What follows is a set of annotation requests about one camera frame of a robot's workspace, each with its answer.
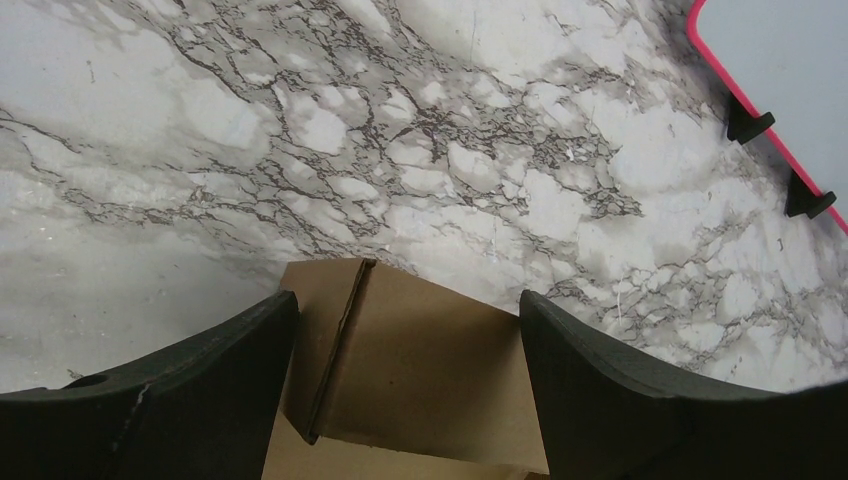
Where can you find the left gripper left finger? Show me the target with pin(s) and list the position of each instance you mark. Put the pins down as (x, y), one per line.
(202, 408)

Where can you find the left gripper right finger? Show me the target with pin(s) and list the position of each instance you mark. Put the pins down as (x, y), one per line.
(607, 410)

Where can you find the brown cardboard box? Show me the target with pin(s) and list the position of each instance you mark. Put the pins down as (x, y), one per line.
(396, 377)

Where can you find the black whiteboard stand foot right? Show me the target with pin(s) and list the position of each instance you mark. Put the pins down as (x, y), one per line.
(801, 200)

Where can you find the black whiteboard stand foot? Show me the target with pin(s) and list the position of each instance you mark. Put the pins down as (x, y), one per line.
(801, 200)
(742, 127)

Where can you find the black whiteboard stand foot left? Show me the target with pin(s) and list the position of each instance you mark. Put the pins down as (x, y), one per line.
(742, 127)

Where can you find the pink framed whiteboard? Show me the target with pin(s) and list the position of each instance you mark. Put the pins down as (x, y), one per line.
(788, 58)

